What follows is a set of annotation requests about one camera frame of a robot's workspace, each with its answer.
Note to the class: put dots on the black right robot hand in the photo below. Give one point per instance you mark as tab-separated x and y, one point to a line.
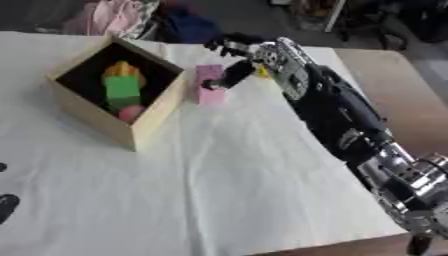
236	71

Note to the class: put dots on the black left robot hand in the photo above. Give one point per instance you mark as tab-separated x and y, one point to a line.
6	203

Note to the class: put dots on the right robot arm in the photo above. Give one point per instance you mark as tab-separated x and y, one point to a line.
338	113

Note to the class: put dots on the tan cardboard box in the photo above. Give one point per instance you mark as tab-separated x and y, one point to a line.
87	106

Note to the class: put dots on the small yellow object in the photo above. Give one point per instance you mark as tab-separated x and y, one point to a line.
262	71

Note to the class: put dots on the pink rectangular block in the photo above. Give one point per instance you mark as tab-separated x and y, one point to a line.
211	95

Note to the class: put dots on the dark blue bag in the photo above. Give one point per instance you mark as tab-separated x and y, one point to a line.
189	25

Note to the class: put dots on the pink round toy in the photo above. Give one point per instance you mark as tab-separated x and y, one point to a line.
130	112

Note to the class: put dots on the orange yellow toy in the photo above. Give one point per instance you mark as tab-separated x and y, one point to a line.
122	68

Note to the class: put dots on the green rectangular block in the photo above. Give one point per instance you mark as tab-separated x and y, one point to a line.
122	90

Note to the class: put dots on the pink cloth bag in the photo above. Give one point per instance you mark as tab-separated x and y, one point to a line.
114	16

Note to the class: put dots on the black chair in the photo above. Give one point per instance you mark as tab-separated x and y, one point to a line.
373	23

